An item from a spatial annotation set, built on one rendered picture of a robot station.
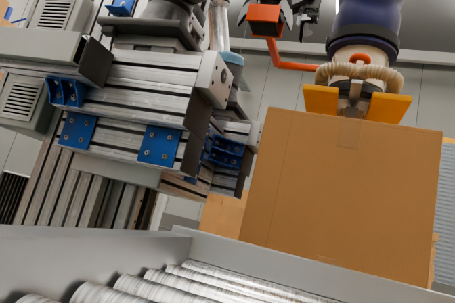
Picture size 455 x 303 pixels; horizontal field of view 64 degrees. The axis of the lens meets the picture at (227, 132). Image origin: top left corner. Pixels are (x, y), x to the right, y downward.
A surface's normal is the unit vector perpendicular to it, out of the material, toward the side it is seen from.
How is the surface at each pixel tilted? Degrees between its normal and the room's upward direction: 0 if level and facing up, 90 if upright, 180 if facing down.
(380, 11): 74
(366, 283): 90
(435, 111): 90
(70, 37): 90
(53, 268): 90
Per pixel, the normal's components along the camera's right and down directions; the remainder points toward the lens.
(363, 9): -0.15, -0.54
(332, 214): -0.25, -0.28
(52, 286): 0.95, 0.18
